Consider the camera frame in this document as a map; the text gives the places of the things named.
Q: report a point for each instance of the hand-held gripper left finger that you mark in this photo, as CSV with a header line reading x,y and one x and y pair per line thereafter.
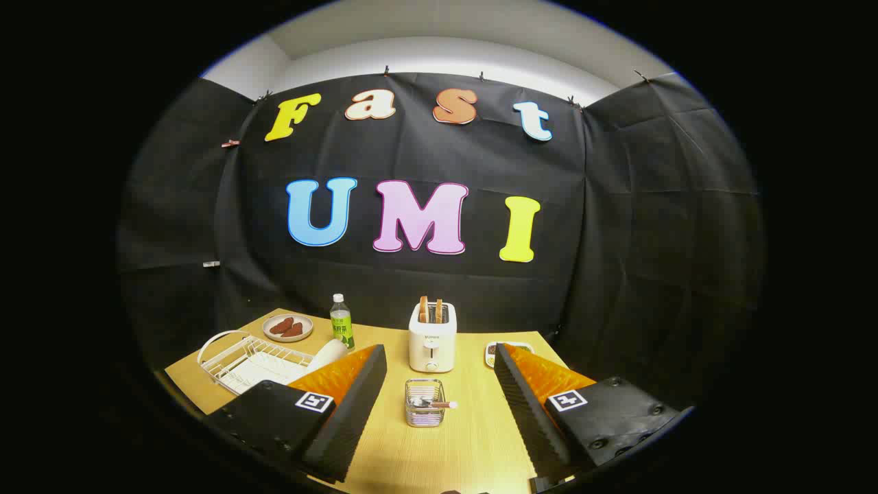
x,y
346,412

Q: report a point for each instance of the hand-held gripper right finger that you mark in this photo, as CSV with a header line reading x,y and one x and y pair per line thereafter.
x,y
525,418

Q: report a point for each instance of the white round plate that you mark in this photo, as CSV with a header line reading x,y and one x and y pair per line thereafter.
x,y
330,354

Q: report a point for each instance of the white divided dish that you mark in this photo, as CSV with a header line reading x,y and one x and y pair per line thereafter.
x,y
488,361

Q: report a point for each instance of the green label drink bottle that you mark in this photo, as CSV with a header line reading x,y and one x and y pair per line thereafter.
x,y
341,328

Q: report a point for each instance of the white drip tray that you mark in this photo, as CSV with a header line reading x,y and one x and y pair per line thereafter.
x,y
264,370

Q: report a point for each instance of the small grey saucer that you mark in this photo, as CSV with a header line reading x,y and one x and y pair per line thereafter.
x,y
288,339

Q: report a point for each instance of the red sausage piece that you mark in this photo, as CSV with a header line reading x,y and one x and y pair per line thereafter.
x,y
293,331
280,326

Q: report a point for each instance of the white toaster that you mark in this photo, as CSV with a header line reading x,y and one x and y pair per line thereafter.
x,y
432,343

